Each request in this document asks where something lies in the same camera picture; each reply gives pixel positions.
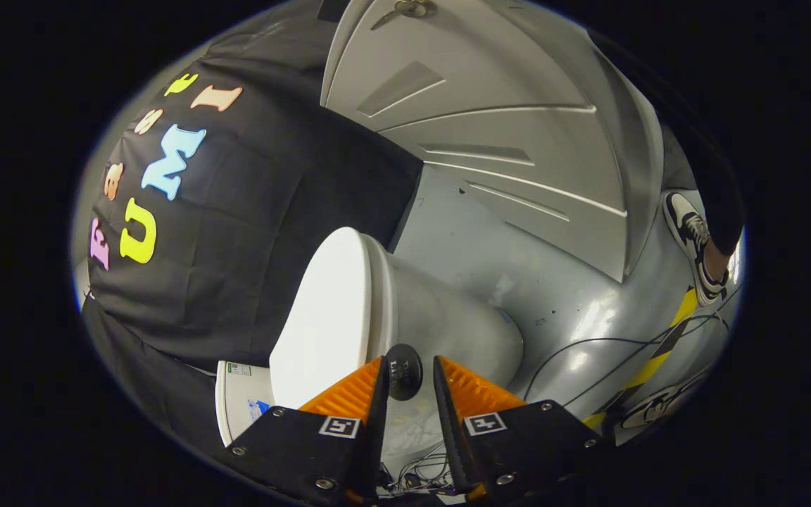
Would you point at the yellow black floor tape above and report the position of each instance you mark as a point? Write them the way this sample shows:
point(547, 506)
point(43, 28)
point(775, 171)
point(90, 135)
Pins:
point(659, 359)

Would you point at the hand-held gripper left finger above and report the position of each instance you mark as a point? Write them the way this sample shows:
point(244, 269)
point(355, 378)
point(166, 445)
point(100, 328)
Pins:
point(377, 436)

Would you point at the black round lid knob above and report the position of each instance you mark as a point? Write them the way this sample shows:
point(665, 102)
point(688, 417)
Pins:
point(405, 370)

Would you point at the person's leg in black trousers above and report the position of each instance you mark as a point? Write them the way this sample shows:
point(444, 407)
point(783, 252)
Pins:
point(715, 176)

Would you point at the black backdrop cloth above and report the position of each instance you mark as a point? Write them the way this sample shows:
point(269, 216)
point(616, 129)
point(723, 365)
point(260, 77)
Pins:
point(236, 246)

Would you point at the person's black white shoe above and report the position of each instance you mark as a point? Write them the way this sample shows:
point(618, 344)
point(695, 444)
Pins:
point(690, 243)
point(659, 405)

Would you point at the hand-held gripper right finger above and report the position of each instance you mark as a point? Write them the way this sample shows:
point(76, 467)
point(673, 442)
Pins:
point(446, 436)

